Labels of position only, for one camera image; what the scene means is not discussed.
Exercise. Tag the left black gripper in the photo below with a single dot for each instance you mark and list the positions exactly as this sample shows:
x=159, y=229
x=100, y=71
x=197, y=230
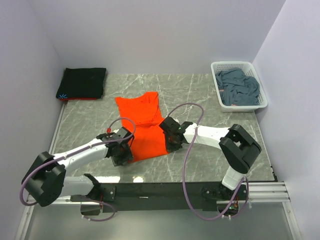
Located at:
x=118, y=161

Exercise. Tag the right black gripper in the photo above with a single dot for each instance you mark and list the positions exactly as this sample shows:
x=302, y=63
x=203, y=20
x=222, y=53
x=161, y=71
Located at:
x=170, y=148

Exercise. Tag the orange t shirt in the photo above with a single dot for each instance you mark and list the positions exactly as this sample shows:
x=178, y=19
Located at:
x=144, y=111

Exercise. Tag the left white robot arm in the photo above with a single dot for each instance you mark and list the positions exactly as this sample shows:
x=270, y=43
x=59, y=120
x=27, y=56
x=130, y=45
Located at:
x=47, y=180

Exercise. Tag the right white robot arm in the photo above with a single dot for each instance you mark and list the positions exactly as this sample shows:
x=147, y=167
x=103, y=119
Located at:
x=239, y=148

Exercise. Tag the black base crossbar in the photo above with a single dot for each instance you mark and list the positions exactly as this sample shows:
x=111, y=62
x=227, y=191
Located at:
x=161, y=196

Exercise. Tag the grey blue t shirt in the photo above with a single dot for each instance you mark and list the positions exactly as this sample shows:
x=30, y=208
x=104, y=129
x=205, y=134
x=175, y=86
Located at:
x=236, y=88

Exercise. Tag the white plastic laundry basket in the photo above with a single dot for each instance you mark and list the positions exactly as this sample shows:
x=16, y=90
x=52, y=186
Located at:
x=249, y=70

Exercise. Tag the folded red t shirt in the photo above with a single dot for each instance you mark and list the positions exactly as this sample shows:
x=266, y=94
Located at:
x=79, y=98

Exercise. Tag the folded black t shirt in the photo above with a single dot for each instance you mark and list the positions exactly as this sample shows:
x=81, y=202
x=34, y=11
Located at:
x=82, y=83

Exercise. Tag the aluminium frame rail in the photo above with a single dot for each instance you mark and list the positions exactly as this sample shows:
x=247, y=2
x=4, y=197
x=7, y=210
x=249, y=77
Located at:
x=267, y=215

